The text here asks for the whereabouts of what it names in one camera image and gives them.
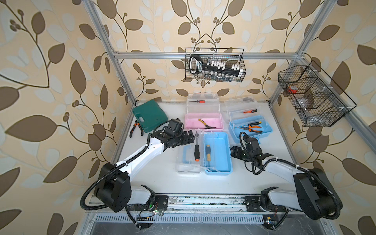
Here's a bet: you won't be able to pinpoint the black socket set holder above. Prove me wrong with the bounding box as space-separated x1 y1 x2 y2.
185 53 246 78

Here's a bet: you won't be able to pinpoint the pink toolbox with clear lid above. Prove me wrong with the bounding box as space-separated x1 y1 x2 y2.
185 93 224 132

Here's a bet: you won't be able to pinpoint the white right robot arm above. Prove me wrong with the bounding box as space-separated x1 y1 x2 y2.
231 132 343 220

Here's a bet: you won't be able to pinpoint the small red screwdriver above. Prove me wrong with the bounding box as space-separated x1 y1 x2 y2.
188 100 206 103

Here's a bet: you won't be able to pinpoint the black wire basket on right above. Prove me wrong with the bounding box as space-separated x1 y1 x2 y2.
278 61 357 127

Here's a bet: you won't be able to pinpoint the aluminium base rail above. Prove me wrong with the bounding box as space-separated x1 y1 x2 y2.
85 193 331 216

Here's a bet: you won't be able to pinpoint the blue toolbox with clear lid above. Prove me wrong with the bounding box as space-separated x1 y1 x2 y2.
176 129 233 176

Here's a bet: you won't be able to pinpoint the red tape roll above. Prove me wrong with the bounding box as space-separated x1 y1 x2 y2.
287 85 299 94

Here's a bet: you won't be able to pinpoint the blue toolbox at right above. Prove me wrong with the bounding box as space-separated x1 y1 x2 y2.
224 97 273 144

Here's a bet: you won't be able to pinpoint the orange black small screwdriver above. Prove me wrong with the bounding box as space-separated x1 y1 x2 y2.
243 109 258 114

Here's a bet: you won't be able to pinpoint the orange black pliers on table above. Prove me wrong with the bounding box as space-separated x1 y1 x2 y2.
129 120 144 138

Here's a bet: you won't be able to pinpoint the orange handled pliers in box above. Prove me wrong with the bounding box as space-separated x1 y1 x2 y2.
240 125 263 133

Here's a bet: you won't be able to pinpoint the black orange handled screwdriver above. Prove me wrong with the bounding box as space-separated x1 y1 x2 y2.
194 131 200 162

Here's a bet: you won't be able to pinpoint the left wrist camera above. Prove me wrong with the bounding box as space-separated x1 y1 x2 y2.
165 118 184 137

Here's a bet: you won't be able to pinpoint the black wire basket on back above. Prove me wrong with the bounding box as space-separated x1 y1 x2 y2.
185 47 246 83

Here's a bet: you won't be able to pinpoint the black orange screwdriver in box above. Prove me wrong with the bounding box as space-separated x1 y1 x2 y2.
247 121 262 126

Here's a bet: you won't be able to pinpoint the green plastic tool case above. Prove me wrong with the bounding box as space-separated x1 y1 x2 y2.
132 100 167 133

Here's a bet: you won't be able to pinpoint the black wire basket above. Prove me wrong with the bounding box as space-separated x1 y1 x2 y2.
185 47 246 83
278 61 357 127

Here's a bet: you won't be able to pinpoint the yellow handled screwdriver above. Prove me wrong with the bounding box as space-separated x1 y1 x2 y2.
205 145 211 162

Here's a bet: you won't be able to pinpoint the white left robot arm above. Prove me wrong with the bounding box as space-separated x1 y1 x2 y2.
80 130 195 212

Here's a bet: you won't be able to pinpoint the yellow handled long nose pliers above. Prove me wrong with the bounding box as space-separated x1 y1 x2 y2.
198 119 216 129

